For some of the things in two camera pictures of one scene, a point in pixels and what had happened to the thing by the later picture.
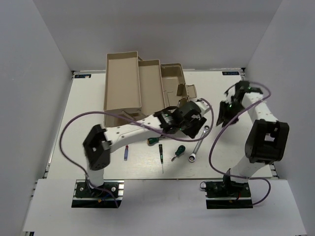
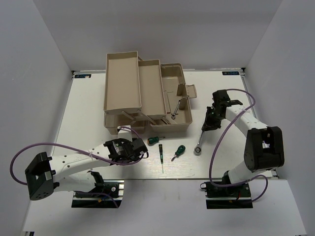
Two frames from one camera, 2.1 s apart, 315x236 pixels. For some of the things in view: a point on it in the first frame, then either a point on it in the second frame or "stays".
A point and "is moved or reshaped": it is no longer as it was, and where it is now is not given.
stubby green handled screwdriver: x=179 y=152 stays
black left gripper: x=198 y=123 to x=126 y=140
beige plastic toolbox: x=135 y=87 stays
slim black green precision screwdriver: x=160 y=146 stays
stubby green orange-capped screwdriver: x=154 y=140 stays
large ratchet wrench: x=192 y=157 is moved or reshaped
